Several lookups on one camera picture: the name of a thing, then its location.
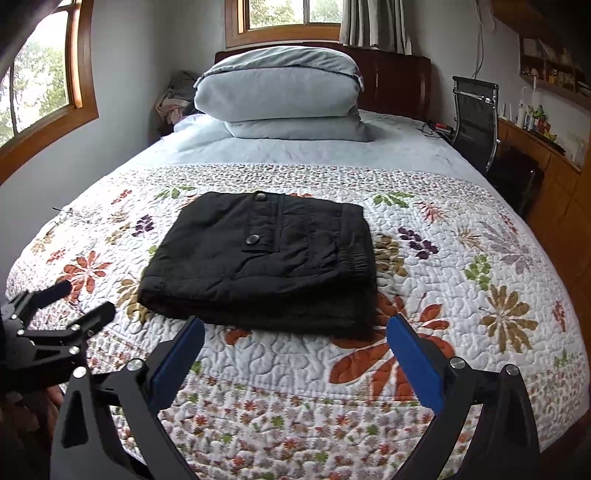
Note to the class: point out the black mesh office chair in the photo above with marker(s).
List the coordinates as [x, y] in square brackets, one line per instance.
[475, 110]

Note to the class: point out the black and red device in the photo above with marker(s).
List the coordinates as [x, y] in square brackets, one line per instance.
[438, 125]

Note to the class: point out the floral quilted bedspread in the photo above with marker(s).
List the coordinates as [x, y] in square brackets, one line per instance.
[286, 369]

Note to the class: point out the wooden framed window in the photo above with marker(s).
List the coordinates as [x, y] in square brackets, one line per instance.
[41, 69]
[277, 14]

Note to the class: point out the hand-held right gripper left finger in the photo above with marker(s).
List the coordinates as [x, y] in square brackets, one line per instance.
[178, 364]

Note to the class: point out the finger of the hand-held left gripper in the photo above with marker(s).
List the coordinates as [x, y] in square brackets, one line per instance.
[87, 318]
[46, 295]

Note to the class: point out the wooden desk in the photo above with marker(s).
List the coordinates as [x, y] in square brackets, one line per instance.
[558, 194]

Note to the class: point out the pile of clothes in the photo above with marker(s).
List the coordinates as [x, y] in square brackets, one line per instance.
[178, 99]

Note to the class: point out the wooden wall shelf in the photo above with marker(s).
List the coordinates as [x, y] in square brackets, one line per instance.
[554, 85]

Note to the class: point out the row of colourful toys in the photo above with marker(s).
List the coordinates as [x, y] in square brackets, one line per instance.
[540, 122]

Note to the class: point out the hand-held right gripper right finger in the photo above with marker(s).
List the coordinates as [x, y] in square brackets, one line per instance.
[413, 364]

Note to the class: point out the folded light blue duvet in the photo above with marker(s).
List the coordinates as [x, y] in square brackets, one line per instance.
[277, 87]

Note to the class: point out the grey curtain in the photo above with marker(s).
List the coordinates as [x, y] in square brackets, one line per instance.
[374, 23]

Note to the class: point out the black box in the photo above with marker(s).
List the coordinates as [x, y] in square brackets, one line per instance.
[517, 184]

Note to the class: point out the black pants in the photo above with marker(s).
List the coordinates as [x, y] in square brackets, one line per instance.
[258, 258]

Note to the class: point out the dark wooden headboard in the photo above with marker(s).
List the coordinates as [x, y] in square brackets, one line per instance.
[397, 83]

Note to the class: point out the white bottle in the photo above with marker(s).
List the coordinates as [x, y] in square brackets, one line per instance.
[521, 115]

